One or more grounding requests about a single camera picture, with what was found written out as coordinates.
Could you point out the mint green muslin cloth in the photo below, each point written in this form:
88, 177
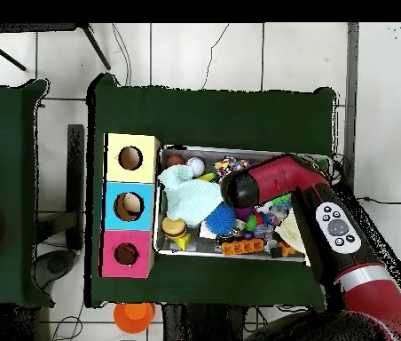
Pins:
190, 199

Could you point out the toy hamburger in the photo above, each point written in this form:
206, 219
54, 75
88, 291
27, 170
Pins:
174, 227

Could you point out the cream muslin cloth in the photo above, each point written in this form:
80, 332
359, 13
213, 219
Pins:
291, 231

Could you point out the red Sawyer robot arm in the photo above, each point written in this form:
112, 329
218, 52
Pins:
278, 177

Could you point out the wooden box with three holes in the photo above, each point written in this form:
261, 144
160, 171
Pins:
129, 177

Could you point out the white toy baseball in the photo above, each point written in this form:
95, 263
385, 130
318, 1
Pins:
196, 166

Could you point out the plain blue spiky ball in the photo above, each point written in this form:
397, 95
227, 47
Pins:
220, 219

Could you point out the multicolour patterned cloth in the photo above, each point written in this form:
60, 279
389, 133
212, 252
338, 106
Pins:
230, 166

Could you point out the brown toy football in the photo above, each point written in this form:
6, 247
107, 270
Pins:
175, 160

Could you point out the purple spiky ball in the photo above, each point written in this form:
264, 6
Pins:
243, 213

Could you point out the yellow toy cheese wedge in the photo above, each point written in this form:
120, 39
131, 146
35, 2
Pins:
182, 242

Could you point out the beige round toy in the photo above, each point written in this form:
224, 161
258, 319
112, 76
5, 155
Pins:
129, 204

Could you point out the orange plastic cup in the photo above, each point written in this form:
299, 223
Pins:
133, 318

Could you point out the grey stand base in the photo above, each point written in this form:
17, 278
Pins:
56, 266

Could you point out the black tripod stand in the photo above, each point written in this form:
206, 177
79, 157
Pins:
94, 46

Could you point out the dark green side table cloth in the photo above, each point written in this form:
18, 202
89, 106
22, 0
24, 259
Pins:
5, 106

